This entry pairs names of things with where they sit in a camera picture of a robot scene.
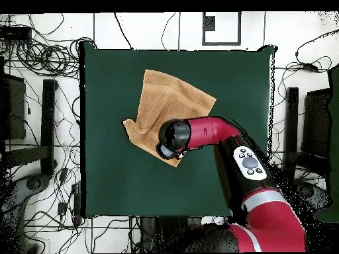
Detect flat black box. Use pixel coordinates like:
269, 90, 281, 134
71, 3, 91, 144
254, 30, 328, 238
0, 25, 32, 42

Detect black stand frame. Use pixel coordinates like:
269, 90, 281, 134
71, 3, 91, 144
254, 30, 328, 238
3, 79, 58, 177
282, 87, 330, 182

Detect grey office chair base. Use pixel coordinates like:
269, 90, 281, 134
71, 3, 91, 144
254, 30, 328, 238
293, 179, 333, 212
0, 173, 52, 254

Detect green hanging cloth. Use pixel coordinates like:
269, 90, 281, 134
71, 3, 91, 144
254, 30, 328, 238
313, 64, 339, 223

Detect dark green table cloth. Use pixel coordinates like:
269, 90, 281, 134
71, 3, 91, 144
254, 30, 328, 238
79, 40, 277, 219

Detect black power strip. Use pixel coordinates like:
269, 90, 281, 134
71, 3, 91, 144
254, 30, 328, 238
71, 182, 81, 226

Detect black equipment box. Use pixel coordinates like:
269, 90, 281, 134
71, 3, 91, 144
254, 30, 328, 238
301, 88, 333, 159
0, 72, 26, 141

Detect coiled black cable bundle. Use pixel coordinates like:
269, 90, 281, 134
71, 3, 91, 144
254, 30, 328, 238
15, 36, 96, 79

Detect tan terry towel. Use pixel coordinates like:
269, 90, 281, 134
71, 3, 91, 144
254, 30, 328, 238
122, 69, 217, 168

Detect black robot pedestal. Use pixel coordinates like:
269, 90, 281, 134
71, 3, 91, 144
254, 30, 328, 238
138, 215, 207, 253

